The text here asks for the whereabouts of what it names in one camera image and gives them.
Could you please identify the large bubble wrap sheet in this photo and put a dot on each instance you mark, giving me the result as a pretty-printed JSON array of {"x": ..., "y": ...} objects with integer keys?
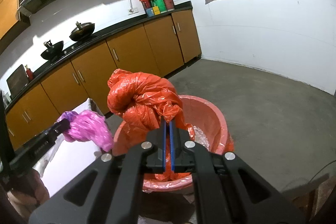
[{"x": 201, "y": 138}]

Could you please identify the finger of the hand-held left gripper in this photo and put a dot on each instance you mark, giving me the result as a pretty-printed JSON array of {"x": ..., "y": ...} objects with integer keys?
[{"x": 59, "y": 127}]

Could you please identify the wooden lower cabinets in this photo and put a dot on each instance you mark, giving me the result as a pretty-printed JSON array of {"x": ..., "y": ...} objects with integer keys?
[{"x": 131, "y": 56}]

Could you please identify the black wok with lid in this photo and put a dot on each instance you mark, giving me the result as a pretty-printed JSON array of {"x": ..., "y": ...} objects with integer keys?
[{"x": 80, "y": 33}]

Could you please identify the blue box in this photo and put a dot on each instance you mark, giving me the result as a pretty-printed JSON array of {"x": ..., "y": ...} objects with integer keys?
[{"x": 149, "y": 12}]

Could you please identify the red thermos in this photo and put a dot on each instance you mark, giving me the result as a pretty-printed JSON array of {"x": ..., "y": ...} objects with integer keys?
[{"x": 169, "y": 1}]

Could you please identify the dark wooden cutting board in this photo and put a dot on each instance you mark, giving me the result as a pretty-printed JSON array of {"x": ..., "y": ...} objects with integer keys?
[{"x": 17, "y": 80}]

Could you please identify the black open wok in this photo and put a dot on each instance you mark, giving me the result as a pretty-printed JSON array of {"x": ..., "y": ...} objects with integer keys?
[{"x": 52, "y": 50}]

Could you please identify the red bottle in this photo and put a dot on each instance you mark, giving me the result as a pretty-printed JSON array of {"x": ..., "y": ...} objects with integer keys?
[{"x": 29, "y": 73}]

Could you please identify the white wall outlet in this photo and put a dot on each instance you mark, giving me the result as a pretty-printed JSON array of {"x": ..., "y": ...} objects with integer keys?
[{"x": 133, "y": 11}]

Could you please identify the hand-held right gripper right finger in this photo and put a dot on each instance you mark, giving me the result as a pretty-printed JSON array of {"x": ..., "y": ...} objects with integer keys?
[{"x": 172, "y": 150}]

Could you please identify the black kitchen countertop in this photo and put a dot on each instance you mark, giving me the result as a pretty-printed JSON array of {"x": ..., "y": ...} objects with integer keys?
[{"x": 118, "y": 27}]

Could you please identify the green box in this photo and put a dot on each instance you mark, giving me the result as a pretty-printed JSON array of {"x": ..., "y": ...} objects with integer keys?
[{"x": 157, "y": 3}]

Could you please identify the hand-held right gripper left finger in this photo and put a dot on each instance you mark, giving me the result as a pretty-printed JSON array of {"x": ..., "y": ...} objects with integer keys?
[{"x": 164, "y": 150}]

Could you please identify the clear crumpled plastic wrap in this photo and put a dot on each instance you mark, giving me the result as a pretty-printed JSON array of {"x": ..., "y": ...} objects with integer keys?
[{"x": 44, "y": 158}]

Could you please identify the red plastic basket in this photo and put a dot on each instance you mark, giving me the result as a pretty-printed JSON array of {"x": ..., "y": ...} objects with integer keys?
[{"x": 226, "y": 130}]

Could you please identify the pink plastic bag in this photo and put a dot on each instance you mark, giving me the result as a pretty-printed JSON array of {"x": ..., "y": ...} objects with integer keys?
[{"x": 89, "y": 127}]

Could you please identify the large orange plastic bag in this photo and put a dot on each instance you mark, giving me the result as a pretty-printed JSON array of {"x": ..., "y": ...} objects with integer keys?
[{"x": 141, "y": 100}]

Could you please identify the black gas stove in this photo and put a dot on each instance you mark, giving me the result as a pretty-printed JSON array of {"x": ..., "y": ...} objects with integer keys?
[{"x": 68, "y": 49}]

